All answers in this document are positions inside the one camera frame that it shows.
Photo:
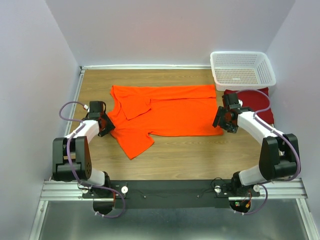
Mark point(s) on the aluminium rail frame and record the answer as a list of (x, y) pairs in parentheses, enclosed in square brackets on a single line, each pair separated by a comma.
[(63, 213)]

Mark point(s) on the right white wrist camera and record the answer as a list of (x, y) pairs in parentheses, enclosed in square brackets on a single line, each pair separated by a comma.
[(240, 102)]

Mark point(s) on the white plastic basket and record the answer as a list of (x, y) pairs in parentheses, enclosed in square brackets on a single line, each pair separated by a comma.
[(238, 70)]

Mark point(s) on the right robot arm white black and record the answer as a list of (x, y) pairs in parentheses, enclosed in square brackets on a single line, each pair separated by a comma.
[(279, 155)]

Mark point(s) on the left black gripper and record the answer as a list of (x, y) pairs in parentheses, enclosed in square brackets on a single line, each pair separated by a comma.
[(110, 125)]

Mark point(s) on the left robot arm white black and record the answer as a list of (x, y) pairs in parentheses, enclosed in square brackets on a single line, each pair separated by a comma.
[(71, 158)]

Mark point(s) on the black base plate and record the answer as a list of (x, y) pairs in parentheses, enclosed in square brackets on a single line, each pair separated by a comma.
[(171, 194)]

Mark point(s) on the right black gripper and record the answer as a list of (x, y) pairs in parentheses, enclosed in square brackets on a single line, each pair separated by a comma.
[(231, 128)]

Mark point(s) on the orange t shirt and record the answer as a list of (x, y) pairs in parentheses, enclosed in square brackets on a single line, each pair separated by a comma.
[(168, 111)]

